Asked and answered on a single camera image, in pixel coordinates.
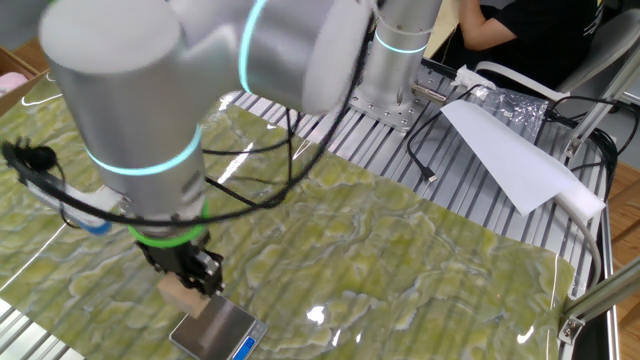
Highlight wooden cube block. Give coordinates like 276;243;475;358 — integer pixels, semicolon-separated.
157;272;212;319

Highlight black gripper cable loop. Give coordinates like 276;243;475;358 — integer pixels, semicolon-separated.
199;107;306;209

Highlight white foam pipe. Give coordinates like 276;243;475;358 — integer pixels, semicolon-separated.
552;189;607;291

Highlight aluminium frame post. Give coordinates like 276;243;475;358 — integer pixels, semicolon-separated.
563;47;640;159
556;269;640;347

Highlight white crumpled tissue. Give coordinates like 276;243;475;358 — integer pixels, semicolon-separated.
452;64;497;92

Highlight silver cylindrical connector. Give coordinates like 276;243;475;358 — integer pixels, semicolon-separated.
412;81;450;106

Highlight person in black shirt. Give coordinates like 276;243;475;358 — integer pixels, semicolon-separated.
442;0;609;91

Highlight large white paper sheet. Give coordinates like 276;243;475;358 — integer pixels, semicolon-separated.
438;99;582;217

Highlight white blue container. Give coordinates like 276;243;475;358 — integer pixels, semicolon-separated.
24;180;125;237

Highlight green marble pattern mat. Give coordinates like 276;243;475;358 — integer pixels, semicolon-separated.
0;77;576;360

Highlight black cable bundle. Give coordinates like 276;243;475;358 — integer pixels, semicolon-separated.
544;94;640;201

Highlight silver digital pocket scale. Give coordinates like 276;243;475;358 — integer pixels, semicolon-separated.
168;293;269;360

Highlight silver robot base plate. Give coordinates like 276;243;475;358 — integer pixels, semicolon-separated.
347;59;454;134

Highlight grey office chair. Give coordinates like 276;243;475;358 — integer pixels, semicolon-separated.
474;7;640;104

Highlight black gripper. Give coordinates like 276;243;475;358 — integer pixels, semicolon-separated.
135;234;225;299

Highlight clear plastic bag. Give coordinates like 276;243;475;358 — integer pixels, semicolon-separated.
467;83;551;146

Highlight black USB cable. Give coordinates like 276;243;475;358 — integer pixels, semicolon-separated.
405;83;484;184

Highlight pale pink soft item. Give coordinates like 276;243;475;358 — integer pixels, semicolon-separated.
0;71;30;98

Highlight brown cardboard box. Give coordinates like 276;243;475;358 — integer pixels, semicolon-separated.
0;45;50;119

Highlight green wrist adapter ring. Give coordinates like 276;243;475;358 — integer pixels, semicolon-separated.
127;199;211;250

